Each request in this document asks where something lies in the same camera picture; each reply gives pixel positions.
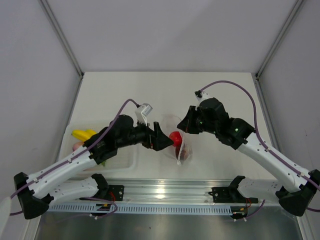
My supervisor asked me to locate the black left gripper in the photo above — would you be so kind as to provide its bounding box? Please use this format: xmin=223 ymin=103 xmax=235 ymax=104
xmin=116 ymin=117 xmax=174 ymax=151

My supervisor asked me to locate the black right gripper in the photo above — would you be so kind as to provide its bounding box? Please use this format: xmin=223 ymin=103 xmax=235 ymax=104
xmin=177 ymin=106 xmax=218 ymax=135

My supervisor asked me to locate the red apple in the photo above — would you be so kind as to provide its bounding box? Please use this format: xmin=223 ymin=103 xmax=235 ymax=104
xmin=169 ymin=131 xmax=183 ymax=147

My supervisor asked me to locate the clear polka dot zip bag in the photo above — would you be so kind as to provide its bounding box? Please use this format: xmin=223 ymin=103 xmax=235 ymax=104
xmin=160 ymin=114 xmax=193 ymax=166

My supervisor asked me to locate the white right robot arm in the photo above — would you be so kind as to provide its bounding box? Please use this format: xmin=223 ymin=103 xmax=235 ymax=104
xmin=177 ymin=98 xmax=320 ymax=217

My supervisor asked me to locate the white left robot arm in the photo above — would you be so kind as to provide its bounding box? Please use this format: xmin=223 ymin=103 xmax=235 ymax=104
xmin=13 ymin=115 xmax=174 ymax=220

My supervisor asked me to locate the white plastic basket tray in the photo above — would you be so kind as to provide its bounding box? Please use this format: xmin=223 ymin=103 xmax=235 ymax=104
xmin=62 ymin=120 xmax=138 ymax=179

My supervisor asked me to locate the yellow banana bunch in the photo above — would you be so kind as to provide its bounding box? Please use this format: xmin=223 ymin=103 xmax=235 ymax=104
xmin=71 ymin=129 xmax=97 ymax=142

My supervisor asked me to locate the pink peach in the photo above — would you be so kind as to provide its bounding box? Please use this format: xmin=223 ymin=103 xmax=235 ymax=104
xmin=72 ymin=141 xmax=84 ymax=152

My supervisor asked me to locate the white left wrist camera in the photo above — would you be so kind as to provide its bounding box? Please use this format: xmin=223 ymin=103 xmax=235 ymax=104
xmin=135 ymin=103 xmax=153 ymax=126

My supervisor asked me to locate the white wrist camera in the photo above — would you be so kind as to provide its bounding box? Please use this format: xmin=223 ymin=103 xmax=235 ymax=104
xmin=135 ymin=103 xmax=153 ymax=126
xmin=194 ymin=90 xmax=211 ymax=106

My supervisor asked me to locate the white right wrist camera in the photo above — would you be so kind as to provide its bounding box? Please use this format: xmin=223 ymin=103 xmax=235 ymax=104
xmin=194 ymin=90 xmax=211 ymax=106

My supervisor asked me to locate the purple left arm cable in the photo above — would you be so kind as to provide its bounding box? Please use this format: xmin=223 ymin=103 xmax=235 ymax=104
xmin=9 ymin=98 xmax=141 ymax=221

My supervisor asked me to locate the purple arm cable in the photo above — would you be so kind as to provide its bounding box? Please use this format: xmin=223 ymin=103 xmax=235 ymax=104
xmin=199 ymin=80 xmax=320 ymax=221
xmin=9 ymin=98 xmax=141 ymax=221

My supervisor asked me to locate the aluminium table edge rail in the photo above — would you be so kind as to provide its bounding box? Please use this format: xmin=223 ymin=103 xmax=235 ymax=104
xmin=37 ymin=178 xmax=283 ymax=207

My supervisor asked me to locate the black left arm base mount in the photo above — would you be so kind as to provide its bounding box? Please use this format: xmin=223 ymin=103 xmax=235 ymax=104
xmin=80 ymin=173 xmax=125 ymax=202

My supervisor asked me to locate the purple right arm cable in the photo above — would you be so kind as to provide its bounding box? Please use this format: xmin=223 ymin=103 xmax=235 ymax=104
xmin=199 ymin=80 xmax=320 ymax=221

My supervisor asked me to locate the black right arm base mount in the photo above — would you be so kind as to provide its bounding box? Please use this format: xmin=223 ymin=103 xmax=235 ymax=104
xmin=208 ymin=175 xmax=259 ymax=204

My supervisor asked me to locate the white slotted cable duct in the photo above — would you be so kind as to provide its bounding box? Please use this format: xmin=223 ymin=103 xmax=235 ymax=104
xmin=49 ymin=202 xmax=233 ymax=216

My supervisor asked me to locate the right aluminium frame post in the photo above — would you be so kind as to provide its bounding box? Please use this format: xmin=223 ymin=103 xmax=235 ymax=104
xmin=255 ymin=0 xmax=307 ymax=81

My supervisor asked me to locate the aluminium frame post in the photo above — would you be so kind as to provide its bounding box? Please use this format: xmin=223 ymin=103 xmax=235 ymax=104
xmin=255 ymin=0 xmax=307 ymax=81
xmin=38 ymin=0 xmax=84 ymax=78

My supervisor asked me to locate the left aluminium frame post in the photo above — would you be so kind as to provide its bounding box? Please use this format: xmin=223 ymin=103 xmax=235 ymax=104
xmin=38 ymin=0 xmax=84 ymax=78

